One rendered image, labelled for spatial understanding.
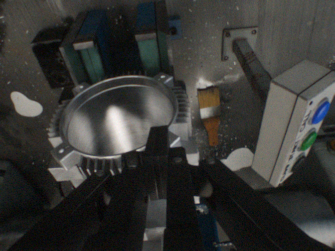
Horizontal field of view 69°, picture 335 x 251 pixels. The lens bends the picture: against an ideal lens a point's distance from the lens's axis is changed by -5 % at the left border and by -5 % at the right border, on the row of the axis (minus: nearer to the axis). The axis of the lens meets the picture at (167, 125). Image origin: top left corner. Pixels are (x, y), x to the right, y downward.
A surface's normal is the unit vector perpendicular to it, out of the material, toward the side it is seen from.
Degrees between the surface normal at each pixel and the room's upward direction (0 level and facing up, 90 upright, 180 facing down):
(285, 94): 58
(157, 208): 90
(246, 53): 90
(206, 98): 2
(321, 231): 69
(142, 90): 21
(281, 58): 0
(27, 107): 0
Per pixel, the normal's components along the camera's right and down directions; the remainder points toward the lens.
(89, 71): 0.05, 0.70
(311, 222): -0.09, -0.58
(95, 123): 0.80, 0.36
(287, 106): -0.81, 0.47
